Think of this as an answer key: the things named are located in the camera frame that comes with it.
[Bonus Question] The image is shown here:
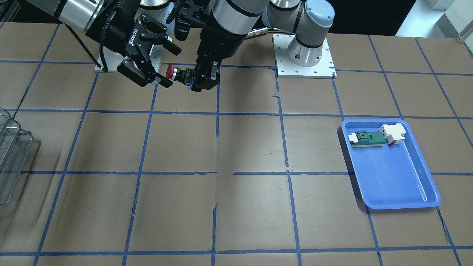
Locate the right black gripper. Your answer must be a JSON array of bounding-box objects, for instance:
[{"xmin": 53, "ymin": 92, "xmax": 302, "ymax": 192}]
[{"xmin": 87, "ymin": 0, "xmax": 182, "ymax": 88}]

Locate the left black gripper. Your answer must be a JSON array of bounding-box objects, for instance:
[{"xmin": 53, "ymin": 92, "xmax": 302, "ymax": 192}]
[{"xmin": 190, "ymin": 29, "xmax": 246, "ymax": 92}]

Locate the red emergency stop button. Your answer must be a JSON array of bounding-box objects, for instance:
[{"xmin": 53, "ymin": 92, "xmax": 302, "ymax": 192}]
[{"xmin": 166, "ymin": 64, "xmax": 195, "ymax": 85}]

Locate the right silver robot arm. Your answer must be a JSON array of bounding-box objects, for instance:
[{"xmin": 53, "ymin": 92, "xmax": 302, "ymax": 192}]
[{"xmin": 29, "ymin": 0, "xmax": 181, "ymax": 88}]

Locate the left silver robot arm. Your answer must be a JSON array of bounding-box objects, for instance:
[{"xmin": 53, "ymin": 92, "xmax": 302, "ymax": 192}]
[{"xmin": 186, "ymin": 0, "xmax": 336, "ymax": 92}]

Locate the green white connector block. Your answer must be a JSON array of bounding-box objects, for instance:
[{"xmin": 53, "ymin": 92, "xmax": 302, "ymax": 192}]
[{"xmin": 348, "ymin": 131, "xmax": 386, "ymax": 147}]

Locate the blue plastic tray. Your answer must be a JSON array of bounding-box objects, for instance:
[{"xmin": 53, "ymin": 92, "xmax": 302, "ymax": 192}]
[{"xmin": 341, "ymin": 118, "xmax": 441, "ymax": 210}]

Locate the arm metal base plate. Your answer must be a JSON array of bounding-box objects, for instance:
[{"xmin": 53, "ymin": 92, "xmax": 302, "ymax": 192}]
[
  {"xmin": 272, "ymin": 34, "xmax": 337, "ymax": 79},
  {"xmin": 103, "ymin": 33, "xmax": 164, "ymax": 73}
]

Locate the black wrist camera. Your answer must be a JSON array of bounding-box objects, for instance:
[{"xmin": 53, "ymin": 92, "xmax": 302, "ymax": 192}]
[{"xmin": 166, "ymin": 0, "xmax": 215, "ymax": 41}]

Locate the silver wire mesh shelf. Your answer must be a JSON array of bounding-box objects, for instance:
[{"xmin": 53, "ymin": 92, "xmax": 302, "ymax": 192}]
[{"xmin": 0, "ymin": 108, "xmax": 34, "ymax": 207}]

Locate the white red switch block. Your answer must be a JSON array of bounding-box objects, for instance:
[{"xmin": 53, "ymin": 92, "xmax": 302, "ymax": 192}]
[{"xmin": 378, "ymin": 123, "xmax": 406, "ymax": 146}]

